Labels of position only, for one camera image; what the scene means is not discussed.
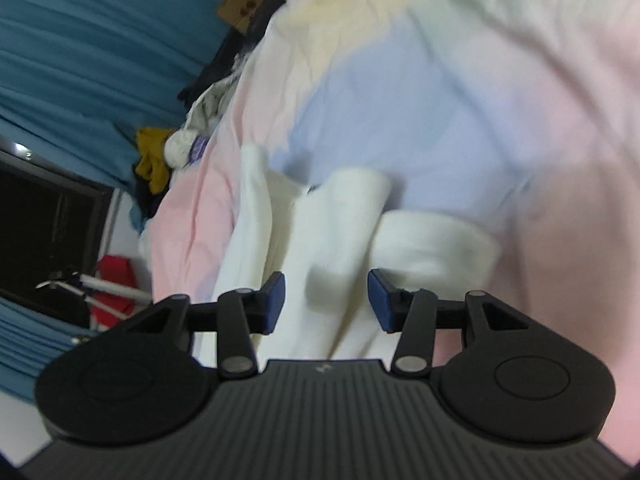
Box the white sweatpants with black stripe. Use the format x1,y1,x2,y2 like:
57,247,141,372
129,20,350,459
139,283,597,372
213,145,500,367

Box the white crumpled clothes pile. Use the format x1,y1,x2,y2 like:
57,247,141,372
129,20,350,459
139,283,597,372
164,76,239,170

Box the white garment steamer stand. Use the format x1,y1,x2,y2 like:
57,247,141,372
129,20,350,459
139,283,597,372
35,272,152,321

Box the mustard yellow garment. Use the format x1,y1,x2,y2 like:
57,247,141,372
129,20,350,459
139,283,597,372
134,127,174,195

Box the dark window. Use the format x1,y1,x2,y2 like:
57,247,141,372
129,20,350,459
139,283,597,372
1,152,112,328

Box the left blue curtain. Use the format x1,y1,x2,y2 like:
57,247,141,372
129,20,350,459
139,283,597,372
0,299,98,404

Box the blue curtain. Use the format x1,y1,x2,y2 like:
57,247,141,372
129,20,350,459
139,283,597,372
1,0,228,188
0,299,98,404

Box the pastel tie-dye duvet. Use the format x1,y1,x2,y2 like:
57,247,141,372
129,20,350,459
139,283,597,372
149,0,639,462

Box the right blue curtain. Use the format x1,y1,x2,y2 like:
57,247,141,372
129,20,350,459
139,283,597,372
1,0,228,188

